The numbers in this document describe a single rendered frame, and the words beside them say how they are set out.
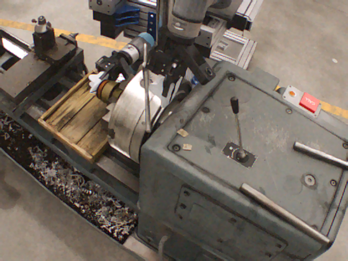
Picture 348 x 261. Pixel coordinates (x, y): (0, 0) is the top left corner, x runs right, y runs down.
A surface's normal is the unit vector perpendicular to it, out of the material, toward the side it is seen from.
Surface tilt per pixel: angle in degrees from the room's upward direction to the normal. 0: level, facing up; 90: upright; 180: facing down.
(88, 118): 0
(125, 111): 45
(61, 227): 0
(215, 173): 0
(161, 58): 71
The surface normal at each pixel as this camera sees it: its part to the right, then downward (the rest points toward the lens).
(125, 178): 0.10, -0.59
